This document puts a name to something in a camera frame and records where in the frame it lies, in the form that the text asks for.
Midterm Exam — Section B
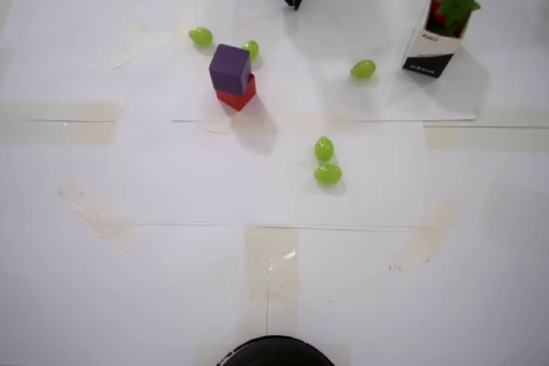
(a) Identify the white paper sheet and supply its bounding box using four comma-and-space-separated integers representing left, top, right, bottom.
171, 0, 476, 123

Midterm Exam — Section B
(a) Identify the red wooden cube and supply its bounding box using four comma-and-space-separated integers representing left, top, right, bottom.
214, 73, 258, 113

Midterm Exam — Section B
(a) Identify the green plastic grape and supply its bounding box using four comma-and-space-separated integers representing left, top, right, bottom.
313, 163, 344, 186
314, 135, 335, 162
242, 39, 261, 62
349, 59, 378, 81
188, 26, 214, 49

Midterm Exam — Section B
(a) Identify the red strawberry with green leaves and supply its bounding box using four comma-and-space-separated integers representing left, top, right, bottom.
431, 0, 485, 38

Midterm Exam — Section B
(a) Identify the purple wooden cube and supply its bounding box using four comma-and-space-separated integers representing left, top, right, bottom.
208, 43, 252, 95

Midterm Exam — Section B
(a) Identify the beige masking tape strip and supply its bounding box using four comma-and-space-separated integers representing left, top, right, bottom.
244, 226, 300, 305
0, 101, 124, 147
392, 198, 462, 273
109, 22, 190, 69
423, 121, 549, 152
57, 176, 138, 255

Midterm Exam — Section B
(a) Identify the white and black cardboard box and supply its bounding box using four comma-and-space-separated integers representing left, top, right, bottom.
401, 0, 476, 80

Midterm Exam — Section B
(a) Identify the black round dome object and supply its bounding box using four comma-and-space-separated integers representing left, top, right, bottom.
216, 334, 336, 366

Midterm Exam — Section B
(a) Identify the red strawberry with stem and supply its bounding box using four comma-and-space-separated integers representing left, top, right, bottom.
427, 18, 468, 40

